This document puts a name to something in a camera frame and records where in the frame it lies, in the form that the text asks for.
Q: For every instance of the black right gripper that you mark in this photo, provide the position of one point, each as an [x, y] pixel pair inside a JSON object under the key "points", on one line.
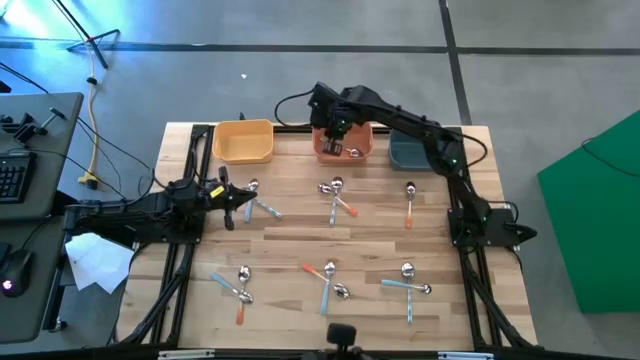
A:
{"points": [[337, 131]]}

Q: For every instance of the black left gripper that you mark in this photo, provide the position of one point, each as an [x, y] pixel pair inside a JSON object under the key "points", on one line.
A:
{"points": [[220, 197]]}

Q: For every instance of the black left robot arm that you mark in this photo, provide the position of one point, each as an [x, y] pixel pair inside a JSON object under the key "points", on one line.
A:
{"points": [[115, 215]]}

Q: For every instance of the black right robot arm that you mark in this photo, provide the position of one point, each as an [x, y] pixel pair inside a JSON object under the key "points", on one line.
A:
{"points": [[415, 127]]}

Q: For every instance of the orange plastic bin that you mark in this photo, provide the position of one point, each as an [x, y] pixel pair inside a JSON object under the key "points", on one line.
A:
{"points": [[362, 140]]}

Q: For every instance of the yellow plastic bin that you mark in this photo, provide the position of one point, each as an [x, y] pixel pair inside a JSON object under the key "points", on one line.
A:
{"points": [[242, 142]]}

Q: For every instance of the dark blue plastic bin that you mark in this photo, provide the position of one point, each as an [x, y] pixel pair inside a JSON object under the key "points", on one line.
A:
{"points": [[407, 155]]}

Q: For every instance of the white paper sheets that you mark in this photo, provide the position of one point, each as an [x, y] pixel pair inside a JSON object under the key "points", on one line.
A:
{"points": [[95, 260]]}

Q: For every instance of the black desk leg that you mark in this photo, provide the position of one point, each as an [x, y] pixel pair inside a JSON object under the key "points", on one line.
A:
{"points": [[60, 202]]}

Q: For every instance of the grey desk with keyboard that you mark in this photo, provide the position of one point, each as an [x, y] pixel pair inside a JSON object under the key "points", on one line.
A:
{"points": [[55, 165]]}

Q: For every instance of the black tripod stand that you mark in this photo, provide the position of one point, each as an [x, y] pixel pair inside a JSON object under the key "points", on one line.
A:
{"points": [[87, 37]]}

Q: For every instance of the black desk clamp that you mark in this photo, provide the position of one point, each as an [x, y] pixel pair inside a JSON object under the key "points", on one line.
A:
{"points": [[25, 131]]}

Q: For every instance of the black keyboard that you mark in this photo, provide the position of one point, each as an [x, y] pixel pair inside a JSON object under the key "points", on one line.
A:
{"points": [[15, 177]]}

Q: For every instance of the black computer mouse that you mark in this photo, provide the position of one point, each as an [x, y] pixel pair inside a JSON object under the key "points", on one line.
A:
{"points": [[15, 270]]}

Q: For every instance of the grey desk with mouse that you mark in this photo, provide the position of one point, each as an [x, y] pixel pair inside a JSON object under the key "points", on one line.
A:
{"points": [[30, 315]]}

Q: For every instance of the green board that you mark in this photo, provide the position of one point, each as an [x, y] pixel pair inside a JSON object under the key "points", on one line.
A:
{"points": [[595, 225]]}

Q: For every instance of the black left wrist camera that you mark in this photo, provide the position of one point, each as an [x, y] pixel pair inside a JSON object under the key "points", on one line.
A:
{"points": [[182, 192]]}

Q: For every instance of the black table-level camera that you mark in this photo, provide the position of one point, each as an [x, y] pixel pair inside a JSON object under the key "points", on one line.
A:
{"points": [[341, 333]]}

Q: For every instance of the silver metal bracket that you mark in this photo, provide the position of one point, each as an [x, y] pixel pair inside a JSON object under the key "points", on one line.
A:
{"points": [[175, 354], [465, 356]]}

